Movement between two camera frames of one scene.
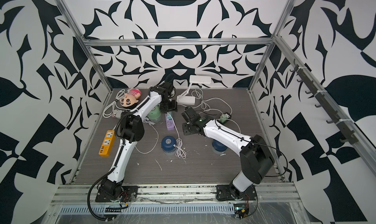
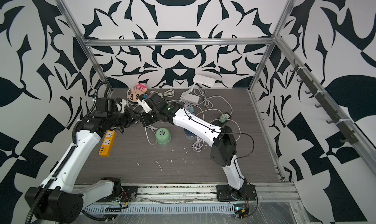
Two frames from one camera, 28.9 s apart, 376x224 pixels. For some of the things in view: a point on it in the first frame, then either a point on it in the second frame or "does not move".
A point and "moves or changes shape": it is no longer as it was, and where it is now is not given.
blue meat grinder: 167,145 moves or changes shape
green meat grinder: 154,114 moves or changes shape
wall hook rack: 345,126 does not move
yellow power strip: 107,143 does not move
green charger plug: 223,117 does not move
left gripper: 173,108 -> 133,118
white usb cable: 180,151 -> 198,145
